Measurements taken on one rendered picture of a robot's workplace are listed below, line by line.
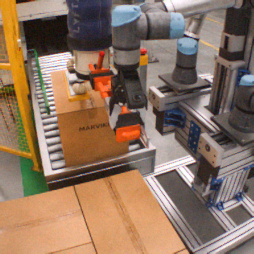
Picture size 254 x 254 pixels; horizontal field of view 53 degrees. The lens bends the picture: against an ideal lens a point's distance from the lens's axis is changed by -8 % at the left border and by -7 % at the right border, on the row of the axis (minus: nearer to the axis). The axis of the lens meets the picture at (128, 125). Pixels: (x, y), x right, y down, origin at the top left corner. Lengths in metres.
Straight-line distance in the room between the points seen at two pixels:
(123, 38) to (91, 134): 0.93
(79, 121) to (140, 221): 0.62
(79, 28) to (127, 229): 0.97
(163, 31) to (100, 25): 0.54
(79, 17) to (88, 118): 0.56
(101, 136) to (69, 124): 0.21
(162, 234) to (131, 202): 0.26
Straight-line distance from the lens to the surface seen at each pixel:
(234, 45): 1.32
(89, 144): 1.59
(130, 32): 0.69
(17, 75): 2.07
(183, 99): 1.56
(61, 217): 1.45
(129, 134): 0.79
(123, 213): 1.43
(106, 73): 1.15
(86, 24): 1.21
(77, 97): 1.25
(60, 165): 1.73
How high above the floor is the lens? 1.69
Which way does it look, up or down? 35 degrees down
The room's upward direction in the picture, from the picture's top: straight up
